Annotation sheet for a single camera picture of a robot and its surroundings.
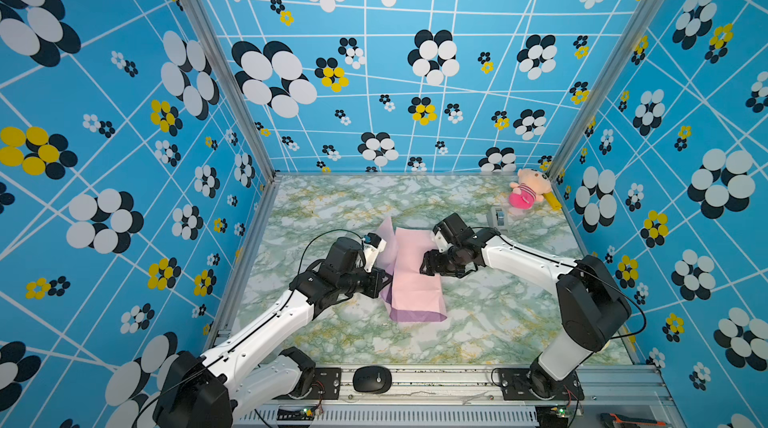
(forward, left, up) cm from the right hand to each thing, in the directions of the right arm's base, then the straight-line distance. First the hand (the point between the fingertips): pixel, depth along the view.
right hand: (430, 271), depth 88 cm
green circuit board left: (-35, +32, -5) cm, 48 cm away
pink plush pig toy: (+34, -40, +1) cm, 52 cm away
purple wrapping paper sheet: (-8, +6, +1) cm, 10 cm away
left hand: (-7, +10, +9) cm, 16 cm away
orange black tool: (-35, -39, -4) cm, 53 cm away
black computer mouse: (-28, +16, -2) cm, 32 cm away
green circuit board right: (-34, -27, -5) cm, 44 cm away
